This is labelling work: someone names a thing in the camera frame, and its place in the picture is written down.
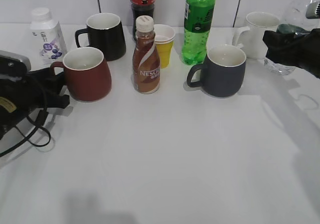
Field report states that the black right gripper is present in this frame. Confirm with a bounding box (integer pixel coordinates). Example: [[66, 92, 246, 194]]
[[262, 28, 320, 79]]

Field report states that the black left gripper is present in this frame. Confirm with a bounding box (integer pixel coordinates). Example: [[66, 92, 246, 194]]
[[0, 68, 70, 114]]

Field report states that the red mug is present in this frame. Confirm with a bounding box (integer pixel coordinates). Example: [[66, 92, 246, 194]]
[[50, 47, 112, 102]]

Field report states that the clear green-label water bottle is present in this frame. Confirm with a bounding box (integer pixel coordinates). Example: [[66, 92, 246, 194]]
[[263, 0, 320, 75]]

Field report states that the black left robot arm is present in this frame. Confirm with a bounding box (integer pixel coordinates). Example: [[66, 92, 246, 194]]
[[0, 67, 70, 138]]

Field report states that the white mug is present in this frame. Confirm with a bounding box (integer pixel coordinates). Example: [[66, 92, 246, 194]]
[[232, 11, 280, 59]]

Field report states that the dark grey mug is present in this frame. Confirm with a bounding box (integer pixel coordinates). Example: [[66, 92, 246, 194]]
[[186, 44, 247, 98]]

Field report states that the black mug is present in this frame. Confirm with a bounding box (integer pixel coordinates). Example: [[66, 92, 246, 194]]
[[74, 13, 126, 61]]

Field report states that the white yogurt bottle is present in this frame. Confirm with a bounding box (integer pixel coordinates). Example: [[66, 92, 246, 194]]
[[30, 7, 68, 66]]

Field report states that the Nescafe coffee bottle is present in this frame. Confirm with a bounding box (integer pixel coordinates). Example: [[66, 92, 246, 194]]
[[132, 15, 161, 94]]

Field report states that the green soda bottle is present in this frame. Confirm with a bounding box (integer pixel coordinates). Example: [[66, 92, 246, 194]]
[[181, 0, 216, 65]]

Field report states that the yellow paper cup stack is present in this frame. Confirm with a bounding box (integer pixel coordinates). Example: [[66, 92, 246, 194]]
[[154, 24, 176, 68]]

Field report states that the cola bottle red label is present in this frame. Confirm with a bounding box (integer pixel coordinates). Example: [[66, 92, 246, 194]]
[[130, 0, 156, 41]]

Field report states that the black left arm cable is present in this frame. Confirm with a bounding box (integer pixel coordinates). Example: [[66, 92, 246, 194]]
[[0, 84, 52, 158]]

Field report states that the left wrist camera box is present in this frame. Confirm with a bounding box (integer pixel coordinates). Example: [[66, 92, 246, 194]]
[[0, 50, 31, 82]]

